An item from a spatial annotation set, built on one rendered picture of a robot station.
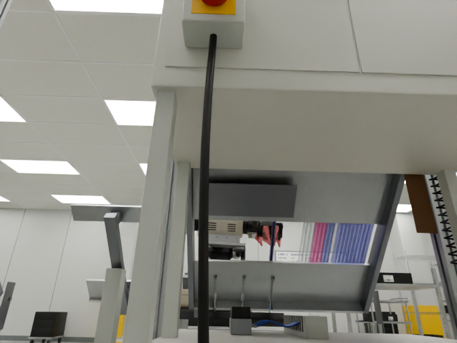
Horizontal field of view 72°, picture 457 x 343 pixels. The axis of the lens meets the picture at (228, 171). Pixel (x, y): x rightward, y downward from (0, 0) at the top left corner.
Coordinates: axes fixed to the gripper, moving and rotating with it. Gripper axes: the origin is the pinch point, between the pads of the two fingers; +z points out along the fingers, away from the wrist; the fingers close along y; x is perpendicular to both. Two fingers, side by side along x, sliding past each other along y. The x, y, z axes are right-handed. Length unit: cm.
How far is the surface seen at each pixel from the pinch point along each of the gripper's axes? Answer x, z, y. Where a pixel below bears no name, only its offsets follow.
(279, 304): 25.6, 4.6, 4.3
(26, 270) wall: 448, -498, -497
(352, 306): 26.0, 4.4, 33.0
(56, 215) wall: 355, -599, -461
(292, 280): 14.7, 3.1, 8.3
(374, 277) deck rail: 9.3, 6.7, 37.4
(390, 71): -66, 44, 10
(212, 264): 7.7, 3.5, -22.3
